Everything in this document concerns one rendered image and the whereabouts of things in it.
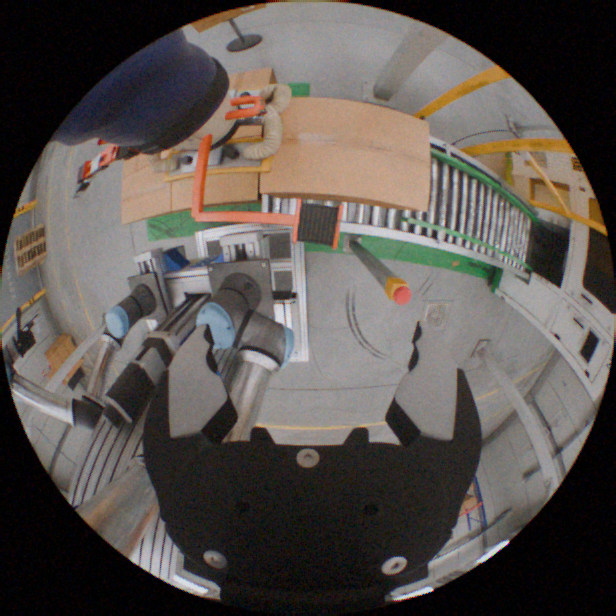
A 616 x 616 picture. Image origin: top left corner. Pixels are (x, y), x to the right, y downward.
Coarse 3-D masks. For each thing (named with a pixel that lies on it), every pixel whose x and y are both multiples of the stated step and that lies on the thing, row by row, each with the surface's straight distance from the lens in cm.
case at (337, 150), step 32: (288, 128) 75; (320, 128) 75; (352, 128) 76; (384, 128) 80; (416, 128) 87; (288, 160) 71; (320, 160) 70; (352, 160) 72; (384, 160) 75; (416, 160) 81; (288, 192) 69; (320, 192) 68; (352, 192) 69; (384, 192) 72; (416, 192) 78
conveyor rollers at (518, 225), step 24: (432, 168) 134; (456, 168) 146; (432, 192) 130; (456, 192) 142; (480, 192) 162; (360, 216) 111; (408, 216) 121; (432, 216) 129; (480, 216) 158; (504, 216) 188; (456, 240) 145; (504, 240) 185
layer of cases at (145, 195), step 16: (240, 80) 153; (256, 80) 148; (272, 80) 152; (240, 128) 128; (256, 128) 124; (128, 160) 189; (144, 160) 170; (128, 176) 183; (144, 176) 165; (160, 176) 152; (208, 176) 127; (224, 176) 122; (240, 176) 118; (256, 176) 115; (128, 192) 179; (144, 192) 162; (160, 192) 149; (176, 192) 139; (192, 192) 131; (208, 192) 125; (224, 192) 120; (240, 192) 116; (256, 192) 113; (128, 208) 177; (144, 208) 161; (160, 208) 148; (176, 208) 138
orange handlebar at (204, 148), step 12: (252, 96) 49; (252, 108) 47; (204, 144) 47; (108, 156) 78; (204, 156) 46; (204, 168) 46; (204, 180) 46; (192, 204) 46; (192, 216) 46; (204, 216) 44; (216, 216) 43; (228, 216) 42; (240, 216) 41; (252, 216) 40; (264, 216) 39; (276, 216) 39; (288, 216) 38
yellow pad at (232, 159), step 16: (224, 144) 59; (240, 144) 56; (256, 144) 55; (192, 160) 62; (224, 160) 57; (240, 160) 55; (256, 160) 53; (272, 160) 54; (176, 176) 65; (192, 176) 62
